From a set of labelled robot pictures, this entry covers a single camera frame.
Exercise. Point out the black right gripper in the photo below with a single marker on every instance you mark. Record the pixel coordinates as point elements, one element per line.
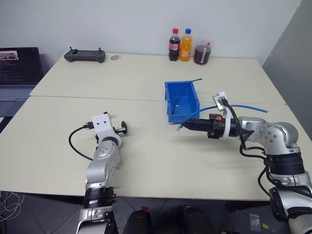
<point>215,129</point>

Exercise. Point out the gray handheld remote controller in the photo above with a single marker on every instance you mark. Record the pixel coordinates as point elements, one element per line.
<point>85,55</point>

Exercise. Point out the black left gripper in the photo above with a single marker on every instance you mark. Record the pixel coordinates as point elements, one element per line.
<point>117,130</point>

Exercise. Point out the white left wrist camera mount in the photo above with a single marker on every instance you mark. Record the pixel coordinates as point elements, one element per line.
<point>103,125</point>

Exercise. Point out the clear jar brown liquid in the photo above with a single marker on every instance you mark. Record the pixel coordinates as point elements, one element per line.
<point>202,54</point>

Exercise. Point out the small clear plastic bag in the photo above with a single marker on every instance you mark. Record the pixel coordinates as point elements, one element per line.
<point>255,222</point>

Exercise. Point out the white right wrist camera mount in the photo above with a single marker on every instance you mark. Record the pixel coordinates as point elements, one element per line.
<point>227,114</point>

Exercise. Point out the dark rounded shape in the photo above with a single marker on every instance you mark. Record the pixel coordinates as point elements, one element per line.
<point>137,223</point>
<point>198,220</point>

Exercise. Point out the blue plastic bin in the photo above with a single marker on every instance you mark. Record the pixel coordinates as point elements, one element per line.
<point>187,111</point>

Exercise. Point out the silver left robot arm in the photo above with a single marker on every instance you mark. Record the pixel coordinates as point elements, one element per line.
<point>104,156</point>

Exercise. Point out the orange soda bottle blue cap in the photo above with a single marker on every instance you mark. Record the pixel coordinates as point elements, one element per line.
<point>185,50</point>

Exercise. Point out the open laptop computer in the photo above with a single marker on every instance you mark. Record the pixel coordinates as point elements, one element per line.
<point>17,70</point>

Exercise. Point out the small clear tape roll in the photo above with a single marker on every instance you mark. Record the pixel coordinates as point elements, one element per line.
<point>115,57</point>

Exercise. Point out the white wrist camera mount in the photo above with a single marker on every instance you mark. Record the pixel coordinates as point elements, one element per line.
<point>227,114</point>
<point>103,125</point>

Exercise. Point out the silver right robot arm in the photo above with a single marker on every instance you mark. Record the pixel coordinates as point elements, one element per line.
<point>278,136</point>

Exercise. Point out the cola bottle red cap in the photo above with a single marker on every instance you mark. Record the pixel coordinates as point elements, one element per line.
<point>174,48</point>

